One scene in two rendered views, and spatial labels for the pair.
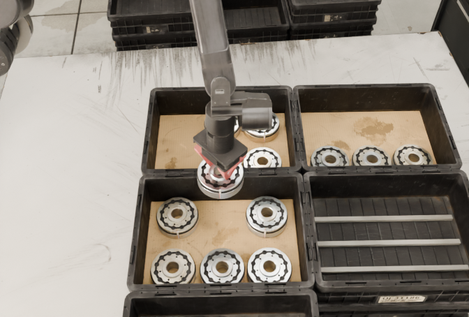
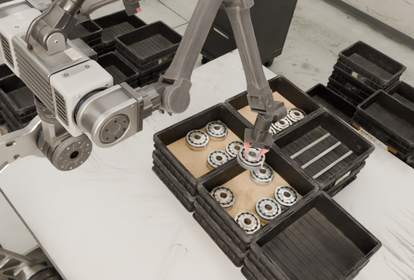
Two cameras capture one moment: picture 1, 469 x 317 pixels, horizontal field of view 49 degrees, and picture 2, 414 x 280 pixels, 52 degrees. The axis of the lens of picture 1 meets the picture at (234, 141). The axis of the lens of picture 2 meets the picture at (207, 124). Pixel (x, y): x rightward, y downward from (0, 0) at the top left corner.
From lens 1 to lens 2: 1.00 m
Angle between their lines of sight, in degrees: 32
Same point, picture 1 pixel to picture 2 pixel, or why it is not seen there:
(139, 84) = not seen: hidden behind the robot
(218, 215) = (238, 186)
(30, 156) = (74, 222)
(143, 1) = (23, 91)
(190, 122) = (176, 147)
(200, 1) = (254, 63)
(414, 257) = (330, 158)
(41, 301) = not seen: outside the picture
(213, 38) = (262, 79)
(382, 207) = (300, 144)
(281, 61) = not seen: hidden behind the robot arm
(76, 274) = (176, 269)
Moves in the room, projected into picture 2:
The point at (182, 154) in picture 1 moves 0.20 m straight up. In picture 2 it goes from (190, 166) to (194, 134)
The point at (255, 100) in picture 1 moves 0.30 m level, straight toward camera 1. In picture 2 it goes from (278, 104) to (342, 161)
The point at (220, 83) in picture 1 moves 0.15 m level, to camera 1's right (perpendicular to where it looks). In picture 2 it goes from (269, 101) to (299, 86)
